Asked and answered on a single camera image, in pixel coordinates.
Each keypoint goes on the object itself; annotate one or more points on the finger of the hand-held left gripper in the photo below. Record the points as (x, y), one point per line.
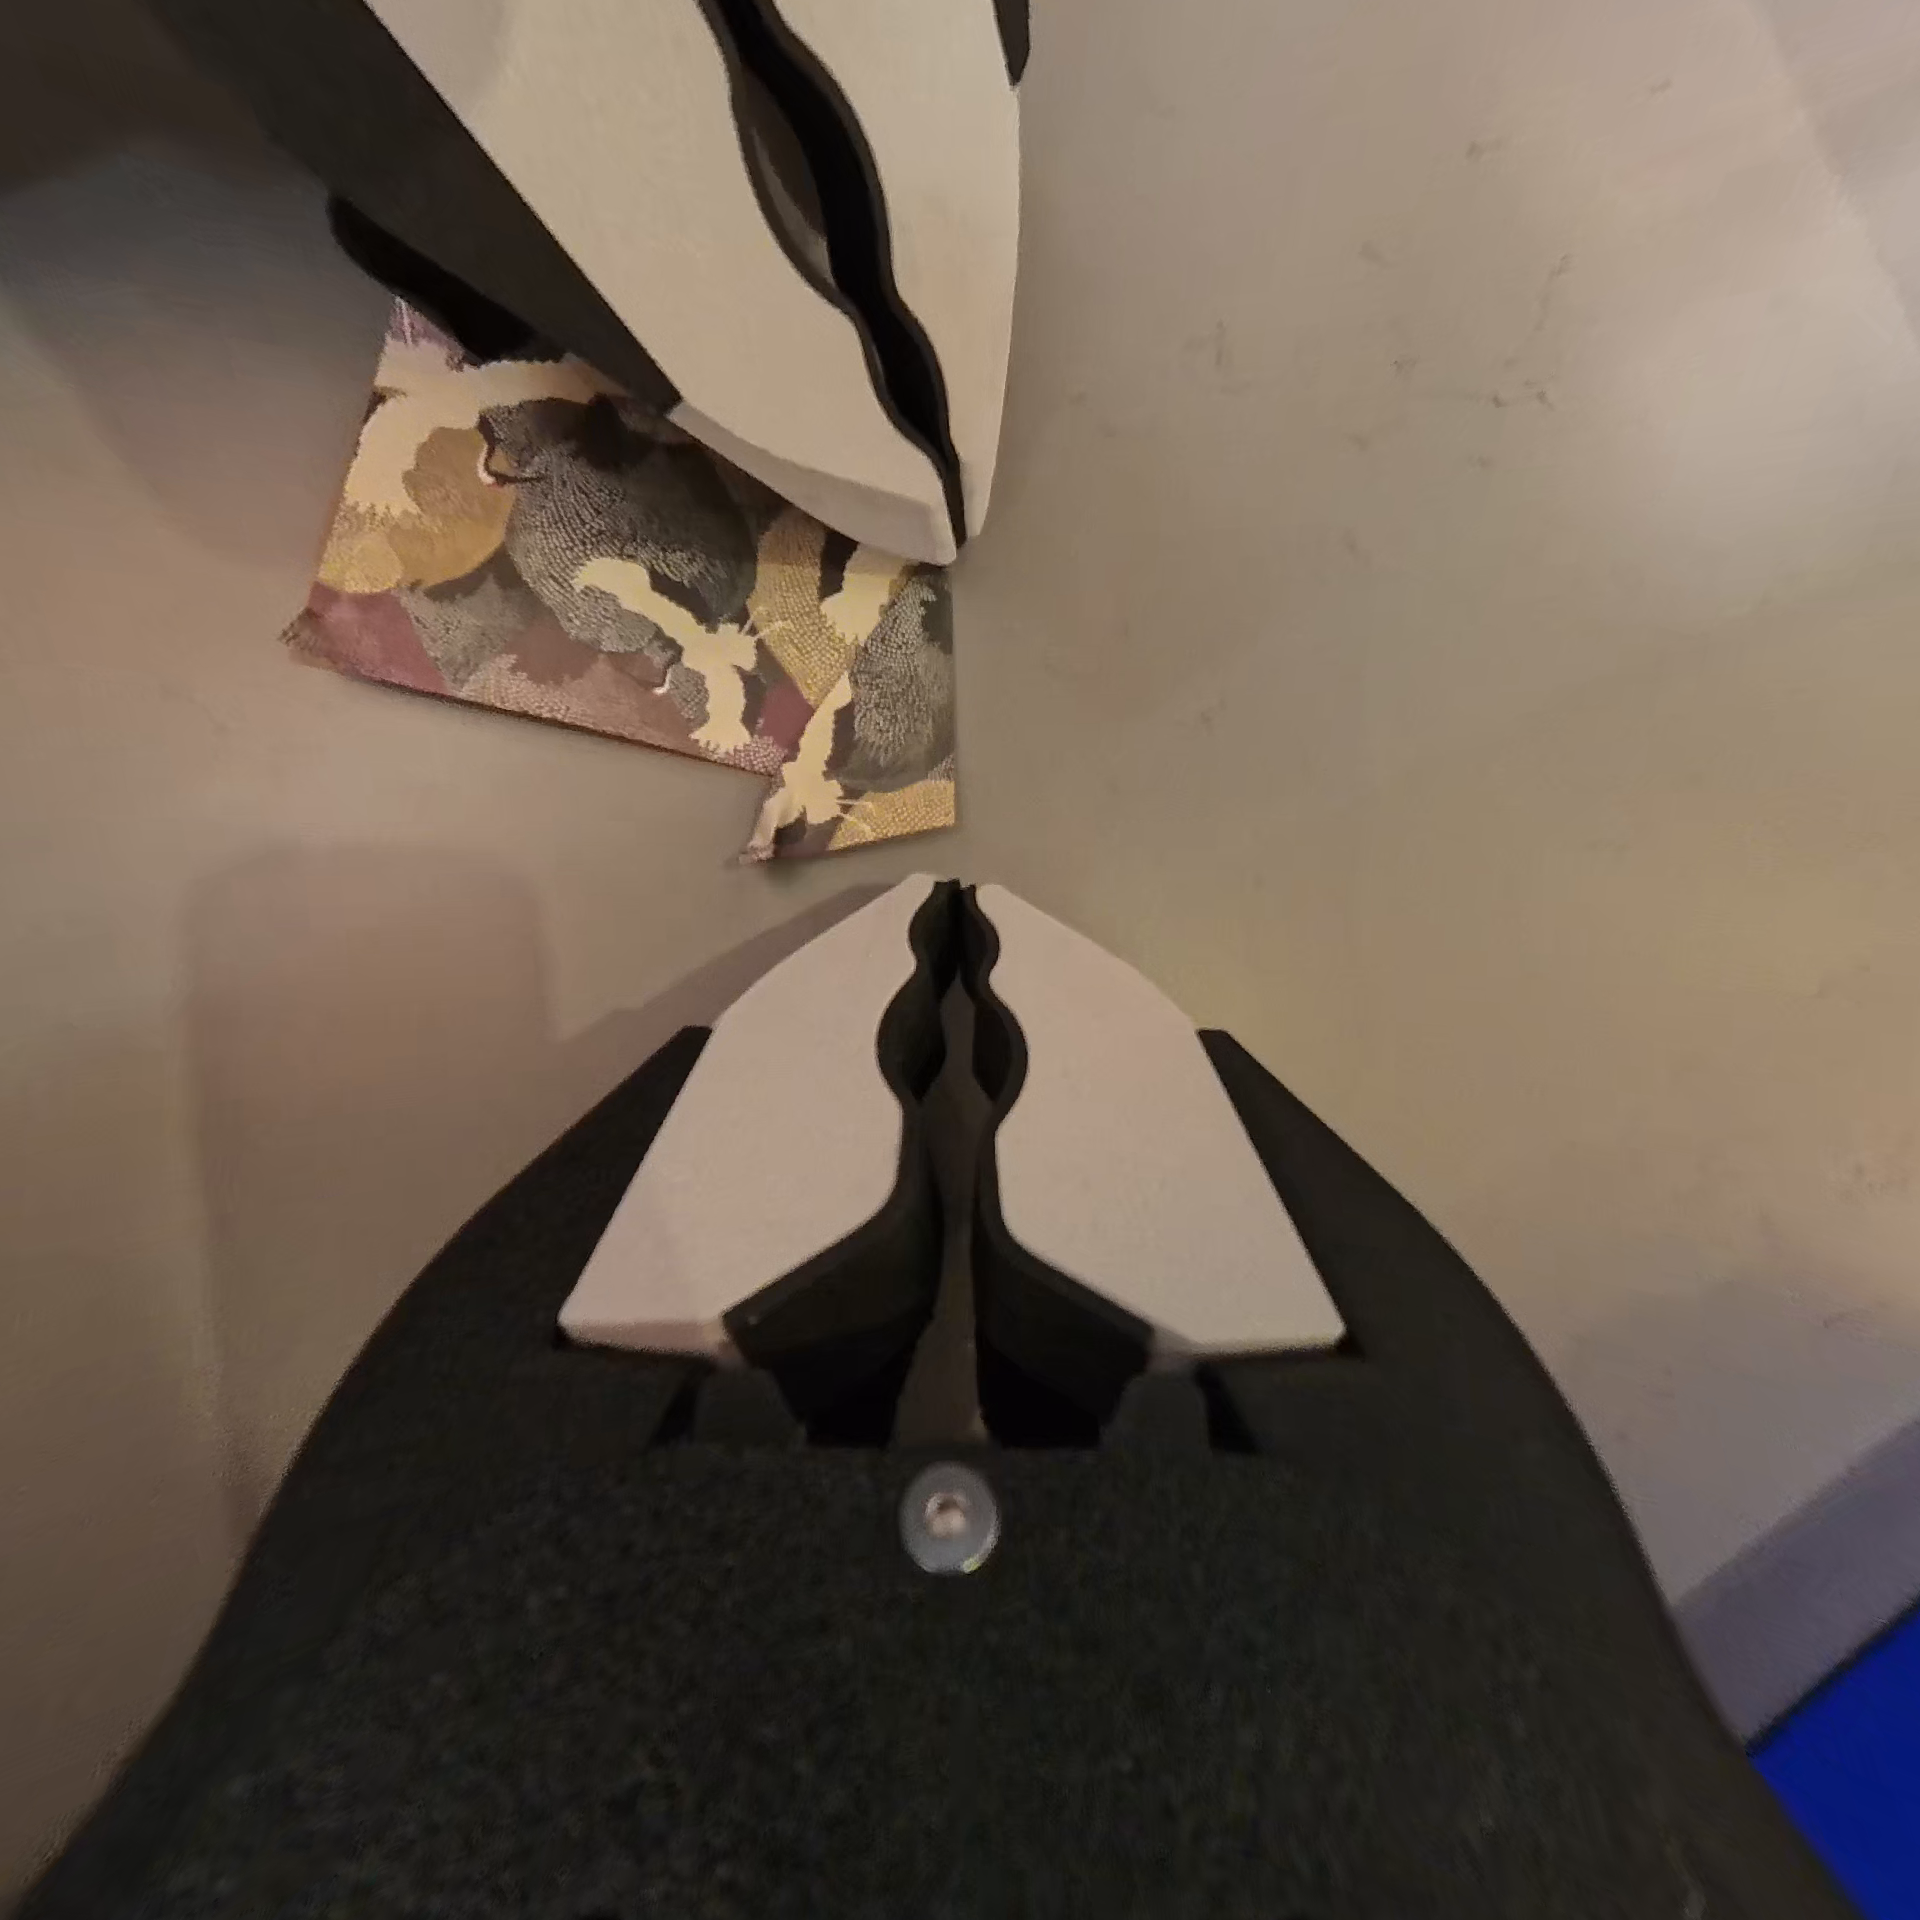
(630, 194)
(944, 180)

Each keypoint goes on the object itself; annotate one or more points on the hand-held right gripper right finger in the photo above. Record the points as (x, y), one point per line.
(1140, 1170)

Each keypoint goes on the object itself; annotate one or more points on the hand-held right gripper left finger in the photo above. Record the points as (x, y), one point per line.
(781, 1154)

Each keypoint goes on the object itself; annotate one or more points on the bird patterned origami paper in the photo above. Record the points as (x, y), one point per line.
(601, 600)

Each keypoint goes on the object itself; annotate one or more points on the blue plastic bin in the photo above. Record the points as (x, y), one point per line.
(1852, 1800)

